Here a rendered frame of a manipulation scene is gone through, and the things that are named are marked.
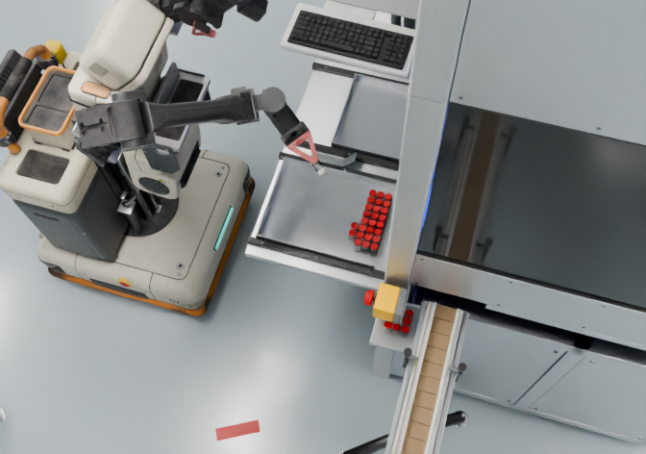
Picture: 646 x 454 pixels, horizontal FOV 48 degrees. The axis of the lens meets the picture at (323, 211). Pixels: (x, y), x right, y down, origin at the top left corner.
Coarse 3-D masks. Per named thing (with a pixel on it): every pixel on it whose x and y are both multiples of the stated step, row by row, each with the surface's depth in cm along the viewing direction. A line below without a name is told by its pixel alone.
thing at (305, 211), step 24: (288, 168) 214; (312, 168) 213; (288, 192) 210; (312, 192) 210; (336, 192) 210; (360, 192) 210; (384, 192) 209; (264, 216) 205; (288, 216) 207; (312, 216) 207; (336, 216) 206; (360, 216) 206; (288, 240) 204; (312, 240) 203; (336, 240) 203; (360, 264) 197
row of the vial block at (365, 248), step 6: (378, 192) 204; (378, 198) 204; (384, 198) 205; (378, 204) 203; (378, 210) 202; (372, 216) 201; (378, 216) 205; (372, 222) 200; (372, 228) 200; (366, 234) 199; (372, 234) 200; (366, 240) 198; (366, 246) 197; (366, 252) 200
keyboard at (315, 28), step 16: (304, 16) 246; (320, 16) 246; (304, 32) 243; (320, 32) 243; (336, 32) 243; (352, 32) 243; (368, 32) 242; (384, 32) 242; (320, 48) 242; (336, 48) 240; (352, 48) 239; (368, 48) 239; (384, 48) 241; (400, 48) 239; (384, 64) 238; (400, 64) 237
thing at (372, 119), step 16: (368, 80) 225; (384, 80) 223; (352, 96) 225; (368, 96) 224; (384, 96) 224; (400, 96) 224; (352, 112) 222; (368, 112) 222; (384, 112) 222; (400, 112) 222; (336, 128) 216; (352, 128) 219; (368, 128) 219; (384, 128) 219; (400, 128) 219; (336, 144) 214; (352, 144) 217; (368, 144) 217; (384, 144) 217; (400, 144) 216
